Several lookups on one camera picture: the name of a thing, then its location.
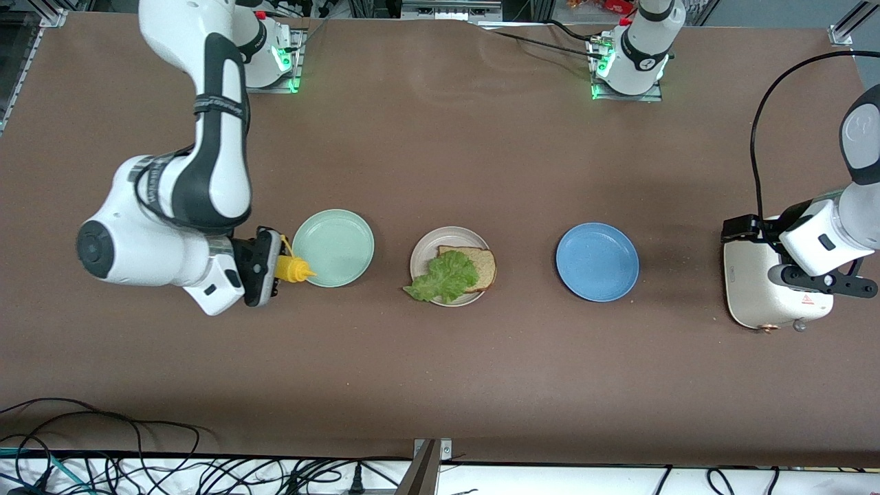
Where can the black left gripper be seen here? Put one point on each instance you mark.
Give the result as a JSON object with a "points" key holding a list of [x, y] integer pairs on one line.
{"points": [[741, 227]]}

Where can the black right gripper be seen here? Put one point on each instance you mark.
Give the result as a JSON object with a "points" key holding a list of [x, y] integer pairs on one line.
{"points": [[254, 265]]}

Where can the yellow mustard squeeze bottle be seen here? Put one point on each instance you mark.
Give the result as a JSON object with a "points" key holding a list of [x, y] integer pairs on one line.
{"points": [[295, 269]]}

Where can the green lettuce leaf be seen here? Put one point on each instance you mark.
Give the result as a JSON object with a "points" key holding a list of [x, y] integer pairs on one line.
{"points": [[447, 278]]}

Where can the brown bread slice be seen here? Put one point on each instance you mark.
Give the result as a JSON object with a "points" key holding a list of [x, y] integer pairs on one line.
{"points": [[485, 265]]}

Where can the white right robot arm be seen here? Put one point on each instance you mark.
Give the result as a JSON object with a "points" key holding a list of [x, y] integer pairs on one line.
{"points": [[151, 240]]}

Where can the green round plate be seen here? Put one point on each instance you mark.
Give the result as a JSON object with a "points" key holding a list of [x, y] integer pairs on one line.
{"points": [[337, 240]]}

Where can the blue round plate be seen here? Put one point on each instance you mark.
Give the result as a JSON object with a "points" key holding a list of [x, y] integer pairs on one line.
{"points": [[597, 262]]}

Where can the beige round plate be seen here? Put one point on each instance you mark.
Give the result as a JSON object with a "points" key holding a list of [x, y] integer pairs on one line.
{"points": [[423, 251]]}

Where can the white two-slot toaster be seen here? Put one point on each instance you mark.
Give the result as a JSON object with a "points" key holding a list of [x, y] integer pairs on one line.
{"points": [[753, 289]]}

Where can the black power plug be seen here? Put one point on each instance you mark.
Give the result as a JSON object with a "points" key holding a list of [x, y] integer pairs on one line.
{"points": [[356, 480]]}

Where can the grey power strip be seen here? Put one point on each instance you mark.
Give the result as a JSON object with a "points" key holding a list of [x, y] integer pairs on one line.
{"points": [[450, 8]]}

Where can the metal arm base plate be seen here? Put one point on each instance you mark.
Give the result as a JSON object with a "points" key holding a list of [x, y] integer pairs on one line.
{"points": [[629, 97], [297, 69]]}

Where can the aluminium frame profile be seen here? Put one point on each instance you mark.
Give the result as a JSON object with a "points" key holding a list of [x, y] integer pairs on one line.
{"points": [[849, 27]]}

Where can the metal table bracket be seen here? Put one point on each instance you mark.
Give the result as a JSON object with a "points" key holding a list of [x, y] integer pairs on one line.
{"points": [[426, 474]]}

